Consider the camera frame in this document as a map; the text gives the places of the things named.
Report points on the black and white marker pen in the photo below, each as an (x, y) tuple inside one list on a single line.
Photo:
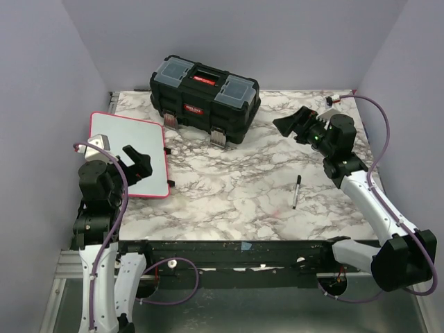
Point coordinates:
[(296, 192)]

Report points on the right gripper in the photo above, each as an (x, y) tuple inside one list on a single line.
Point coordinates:
[(306, 118)]

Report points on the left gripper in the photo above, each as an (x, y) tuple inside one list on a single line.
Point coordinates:
[(141, 167)]

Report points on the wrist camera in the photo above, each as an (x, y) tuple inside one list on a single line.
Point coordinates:
[(331, 102), (94, 153)]

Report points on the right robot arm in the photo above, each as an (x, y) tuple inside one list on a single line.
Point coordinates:
[(405, 255)]

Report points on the black plastic toolbox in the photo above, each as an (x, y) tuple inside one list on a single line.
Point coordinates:
[(213, 100)]

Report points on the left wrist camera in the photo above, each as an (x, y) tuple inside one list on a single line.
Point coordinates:
[(94, 153)]

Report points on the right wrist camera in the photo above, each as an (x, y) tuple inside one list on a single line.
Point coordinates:
[(331, 102)]

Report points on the pink framed whiteboard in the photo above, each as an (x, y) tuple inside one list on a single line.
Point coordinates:
[(147, 138)]

